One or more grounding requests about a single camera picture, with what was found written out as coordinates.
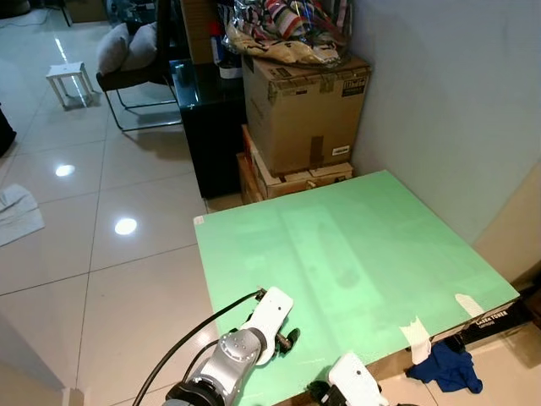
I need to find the black printed long box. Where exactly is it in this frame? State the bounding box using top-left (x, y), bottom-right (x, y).
top-left (440, 298), bottom-right (538, 354)

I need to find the brown wooden panel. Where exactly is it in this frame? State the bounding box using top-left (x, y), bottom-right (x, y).
top-left (179, 0), bottom-right (222, 64)

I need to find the grey cushion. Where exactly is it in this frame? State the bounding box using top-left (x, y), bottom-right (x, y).
top-left (125, 21), bottom-right (161, 70)
top-left (96, 24), bottom-right (130, 75)

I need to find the black cabinet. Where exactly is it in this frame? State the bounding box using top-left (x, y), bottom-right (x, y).
top-left (169, 58), bottom-right (250, 200)

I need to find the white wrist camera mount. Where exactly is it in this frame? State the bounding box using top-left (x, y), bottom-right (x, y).
top-left (247, 287), bottom-right (295, 366)
top-left (328, 352), bottom-right (391, 406)

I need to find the light green board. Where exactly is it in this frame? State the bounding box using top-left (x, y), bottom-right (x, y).
top-left (193, 169), bottom-right (521, 406)

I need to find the black metal frame chair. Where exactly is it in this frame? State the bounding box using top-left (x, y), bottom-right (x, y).
top-left (95, 0), bottom-right (183, 134)

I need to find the short white tape piece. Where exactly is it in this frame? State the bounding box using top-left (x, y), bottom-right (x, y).
top-left (454, 293), bottom-right (485, 318)

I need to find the white floor cloth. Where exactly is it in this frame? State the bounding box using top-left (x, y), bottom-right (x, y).
top-left (0, 184), bottom-right (45, 248)

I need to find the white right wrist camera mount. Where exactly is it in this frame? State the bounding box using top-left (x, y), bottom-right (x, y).
top-left (328, 352), bottom-right (391, 406)

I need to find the dark blue cloth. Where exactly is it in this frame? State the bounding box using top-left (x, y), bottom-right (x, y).
top-left (406, 338), bottom-right (484, 395)

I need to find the black bin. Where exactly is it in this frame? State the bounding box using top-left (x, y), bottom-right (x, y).
top-left (0, 103), bottom-right (16, 157)

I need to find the flat brown cardboard box stack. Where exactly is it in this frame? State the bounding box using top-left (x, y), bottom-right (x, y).
top-left (237, 125), bottom-right (354, 204)

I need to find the small white stool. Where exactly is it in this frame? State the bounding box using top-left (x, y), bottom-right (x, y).
top-left (45, 62), bottom-right (94, 111)

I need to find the beige board panel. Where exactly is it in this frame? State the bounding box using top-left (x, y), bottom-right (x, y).
top-left (472, 161), bottom-right (541, 293)

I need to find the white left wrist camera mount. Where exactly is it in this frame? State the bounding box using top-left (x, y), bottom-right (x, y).
top-left (247, 287), bottom-right (295, 366)

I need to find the large brown cardboard box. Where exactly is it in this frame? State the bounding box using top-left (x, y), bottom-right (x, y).
top-left (241, 52), bottom-right (373, 178)

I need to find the clear plastic bag of textiles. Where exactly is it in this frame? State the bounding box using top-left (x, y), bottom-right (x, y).
top-left (216, 0), bottom-right (354, 69)

